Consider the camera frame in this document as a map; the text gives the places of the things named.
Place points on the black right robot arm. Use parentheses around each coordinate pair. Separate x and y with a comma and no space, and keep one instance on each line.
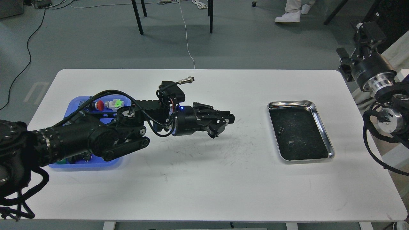
(388,118)

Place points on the black equipment case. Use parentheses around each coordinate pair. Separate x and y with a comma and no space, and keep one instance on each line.
(392,16)

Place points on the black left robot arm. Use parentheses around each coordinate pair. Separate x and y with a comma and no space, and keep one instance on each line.
(110,124)

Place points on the blue plastic tray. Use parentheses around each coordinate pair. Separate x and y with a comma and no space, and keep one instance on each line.
(96,162)

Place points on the red push button switch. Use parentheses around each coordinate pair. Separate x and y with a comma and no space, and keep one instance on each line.
(95,106)

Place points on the silver metal tray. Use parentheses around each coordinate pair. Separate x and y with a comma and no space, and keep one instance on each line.
(303,125)

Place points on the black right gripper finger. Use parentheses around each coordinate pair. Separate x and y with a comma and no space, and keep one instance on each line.
(368,35)
(345,64)

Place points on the white sneaker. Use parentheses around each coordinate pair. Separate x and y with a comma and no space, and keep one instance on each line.
(289,17)

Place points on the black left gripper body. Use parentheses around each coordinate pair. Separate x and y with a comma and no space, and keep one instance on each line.
(187,121)

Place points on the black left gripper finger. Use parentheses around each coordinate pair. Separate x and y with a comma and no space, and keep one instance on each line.
(214,129)
(212,116)

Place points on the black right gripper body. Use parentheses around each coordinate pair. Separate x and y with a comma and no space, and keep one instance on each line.
(373,73)

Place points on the green and white switch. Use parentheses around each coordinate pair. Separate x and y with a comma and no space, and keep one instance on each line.
(114,104)

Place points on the black switch block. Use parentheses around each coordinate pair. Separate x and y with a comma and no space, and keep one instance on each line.
(82,156)

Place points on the green push button switch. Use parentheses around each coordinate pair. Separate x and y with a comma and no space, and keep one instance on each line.
(62,162)

